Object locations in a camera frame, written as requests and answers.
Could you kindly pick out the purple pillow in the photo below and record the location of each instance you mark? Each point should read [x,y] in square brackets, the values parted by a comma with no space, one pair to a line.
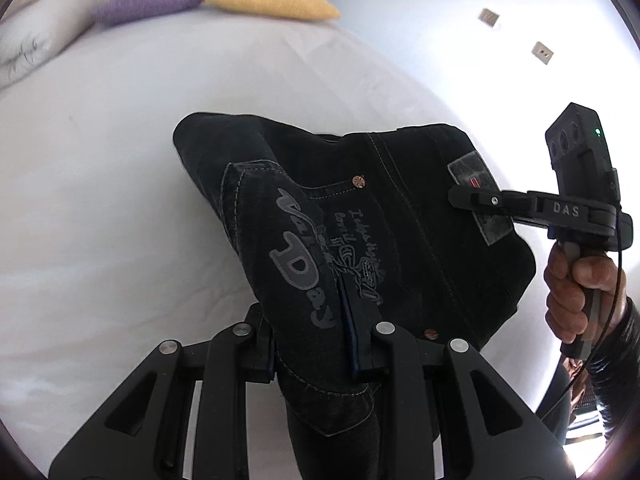
[145,2]

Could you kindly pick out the person's right forearm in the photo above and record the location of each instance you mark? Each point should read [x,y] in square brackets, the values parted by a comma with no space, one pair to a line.
[617,370]

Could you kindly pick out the white bed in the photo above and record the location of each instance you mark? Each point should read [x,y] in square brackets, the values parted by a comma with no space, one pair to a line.
[100,185]

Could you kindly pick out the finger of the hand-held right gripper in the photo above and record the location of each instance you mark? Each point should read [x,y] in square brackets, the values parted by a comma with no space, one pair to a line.
[492,200]

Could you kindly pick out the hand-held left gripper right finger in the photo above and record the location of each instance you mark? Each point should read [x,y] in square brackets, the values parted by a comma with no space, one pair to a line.
[357,340]

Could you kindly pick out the person's right hand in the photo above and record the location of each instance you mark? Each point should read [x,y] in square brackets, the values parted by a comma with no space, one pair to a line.
[565,300]

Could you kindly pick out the white folded duvet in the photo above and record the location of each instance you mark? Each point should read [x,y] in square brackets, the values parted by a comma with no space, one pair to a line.
[30,45]

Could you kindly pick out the black denim pants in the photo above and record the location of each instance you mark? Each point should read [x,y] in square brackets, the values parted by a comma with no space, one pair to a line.
[415,270]

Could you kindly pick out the wall socket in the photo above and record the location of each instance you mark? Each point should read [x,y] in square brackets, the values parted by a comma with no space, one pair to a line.
[488,17]
[542,53]

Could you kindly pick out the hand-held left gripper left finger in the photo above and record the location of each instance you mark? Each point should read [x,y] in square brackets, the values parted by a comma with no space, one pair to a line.
[262,355]

